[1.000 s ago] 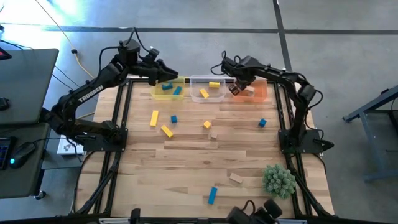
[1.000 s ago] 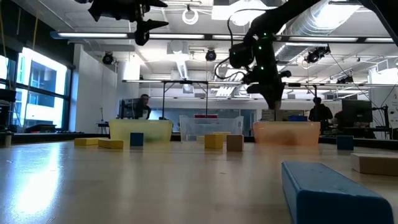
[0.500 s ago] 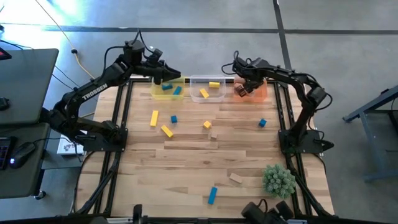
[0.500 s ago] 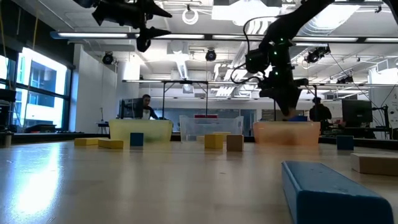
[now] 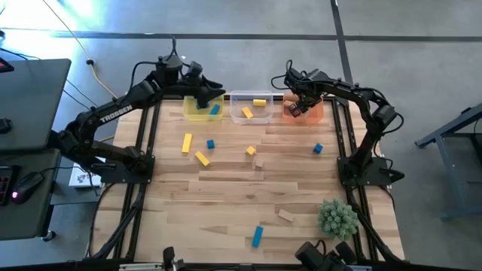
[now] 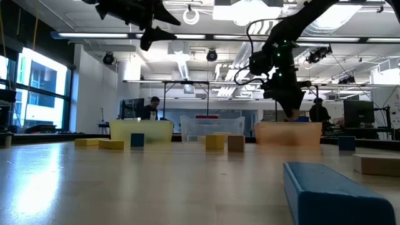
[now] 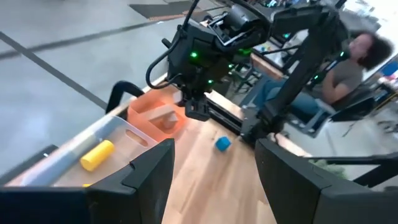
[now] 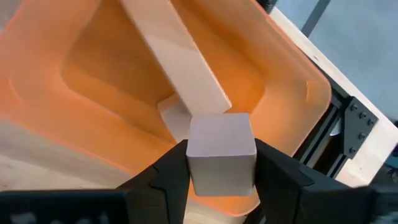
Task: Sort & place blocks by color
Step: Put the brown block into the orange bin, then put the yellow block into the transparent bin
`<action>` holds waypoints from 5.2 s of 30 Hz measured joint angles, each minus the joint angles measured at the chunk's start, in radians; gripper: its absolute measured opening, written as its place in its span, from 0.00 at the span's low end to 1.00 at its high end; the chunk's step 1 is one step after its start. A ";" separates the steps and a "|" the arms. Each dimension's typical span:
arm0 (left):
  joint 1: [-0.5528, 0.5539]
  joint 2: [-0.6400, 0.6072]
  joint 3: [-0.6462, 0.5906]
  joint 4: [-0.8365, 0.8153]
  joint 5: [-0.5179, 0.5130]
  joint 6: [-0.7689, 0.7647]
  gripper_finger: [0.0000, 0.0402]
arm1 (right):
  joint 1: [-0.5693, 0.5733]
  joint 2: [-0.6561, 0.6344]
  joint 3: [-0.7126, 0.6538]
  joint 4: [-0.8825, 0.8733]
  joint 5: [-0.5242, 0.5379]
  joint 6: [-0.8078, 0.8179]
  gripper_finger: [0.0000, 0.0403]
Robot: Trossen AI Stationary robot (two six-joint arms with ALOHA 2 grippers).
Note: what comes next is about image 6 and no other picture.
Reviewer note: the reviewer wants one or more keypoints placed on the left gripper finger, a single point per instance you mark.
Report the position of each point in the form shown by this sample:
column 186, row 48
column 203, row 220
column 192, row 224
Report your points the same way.
column 153, row 36
column 165, row 17

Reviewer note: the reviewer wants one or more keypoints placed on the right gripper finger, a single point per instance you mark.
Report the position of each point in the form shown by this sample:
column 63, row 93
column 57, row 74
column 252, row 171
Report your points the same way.
column 296, row 102
column 284, row 104

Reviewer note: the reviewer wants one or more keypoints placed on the wood cube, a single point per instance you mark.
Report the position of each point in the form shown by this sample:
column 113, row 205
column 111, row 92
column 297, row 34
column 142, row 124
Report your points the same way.
column 236, row 143
column 297, row 116

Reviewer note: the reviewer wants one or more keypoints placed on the blue cube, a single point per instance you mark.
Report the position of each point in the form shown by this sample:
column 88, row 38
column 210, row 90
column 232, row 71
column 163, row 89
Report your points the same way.
column 347, row 143
column 137, row 140

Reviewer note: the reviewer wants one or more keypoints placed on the yellow cube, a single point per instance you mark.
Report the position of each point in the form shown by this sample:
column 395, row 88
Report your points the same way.
column 214, row 142

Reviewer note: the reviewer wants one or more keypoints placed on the long blue block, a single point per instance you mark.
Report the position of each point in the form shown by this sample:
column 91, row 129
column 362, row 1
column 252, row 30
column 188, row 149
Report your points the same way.
column 328, row 193

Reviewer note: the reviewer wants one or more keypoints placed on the short wood block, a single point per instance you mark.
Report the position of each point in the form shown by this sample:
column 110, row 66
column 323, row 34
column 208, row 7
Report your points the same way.
column 376, row 165

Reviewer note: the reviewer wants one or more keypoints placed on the long yellow block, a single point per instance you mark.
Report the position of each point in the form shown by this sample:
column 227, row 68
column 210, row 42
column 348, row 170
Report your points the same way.
column 87, row 142
column 111, row 144

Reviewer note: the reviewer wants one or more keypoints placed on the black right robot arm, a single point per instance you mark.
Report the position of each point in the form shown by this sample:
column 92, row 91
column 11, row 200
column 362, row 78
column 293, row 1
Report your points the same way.
column 300, row 22

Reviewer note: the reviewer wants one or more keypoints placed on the blue background box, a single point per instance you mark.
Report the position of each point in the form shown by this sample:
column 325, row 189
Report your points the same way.
column 304, row 119

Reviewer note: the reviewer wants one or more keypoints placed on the person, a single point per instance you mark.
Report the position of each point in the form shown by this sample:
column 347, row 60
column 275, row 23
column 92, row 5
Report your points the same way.
column 318, row 112
column 147, row 112

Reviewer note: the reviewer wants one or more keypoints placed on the orange translucent plastic bin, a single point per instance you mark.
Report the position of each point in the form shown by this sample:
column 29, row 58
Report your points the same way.
column 287, row 132

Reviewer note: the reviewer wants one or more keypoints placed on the black ceiling spotlight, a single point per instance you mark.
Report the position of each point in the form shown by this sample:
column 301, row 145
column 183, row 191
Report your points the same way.
column 317, row 55
column 212, row 55
column 108, row 58

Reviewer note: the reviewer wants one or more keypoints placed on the black computer monitor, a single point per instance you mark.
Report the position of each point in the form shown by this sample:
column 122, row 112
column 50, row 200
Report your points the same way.
column 132, row 107
column 358, row 111

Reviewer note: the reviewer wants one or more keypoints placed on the cluttered background workbench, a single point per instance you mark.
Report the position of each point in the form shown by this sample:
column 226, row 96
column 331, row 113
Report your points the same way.
column 362, row 132

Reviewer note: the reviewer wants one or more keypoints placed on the red background box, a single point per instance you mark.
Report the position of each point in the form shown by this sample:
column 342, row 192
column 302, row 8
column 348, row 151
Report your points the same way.
column 207, row 116

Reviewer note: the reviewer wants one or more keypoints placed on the clear plastic bin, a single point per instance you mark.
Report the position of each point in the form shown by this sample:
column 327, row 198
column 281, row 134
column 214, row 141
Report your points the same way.
column 200, row 128

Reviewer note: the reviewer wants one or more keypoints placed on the black background stand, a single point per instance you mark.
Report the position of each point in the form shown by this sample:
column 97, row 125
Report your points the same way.
column 387, row 118

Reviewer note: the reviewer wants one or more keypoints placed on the yellow translucent plastic bin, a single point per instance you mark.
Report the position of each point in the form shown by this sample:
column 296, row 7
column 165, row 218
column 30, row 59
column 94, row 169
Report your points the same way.
column 156, row 131

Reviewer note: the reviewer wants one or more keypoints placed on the large window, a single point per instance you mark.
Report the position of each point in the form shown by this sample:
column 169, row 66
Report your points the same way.
column 43, row 112

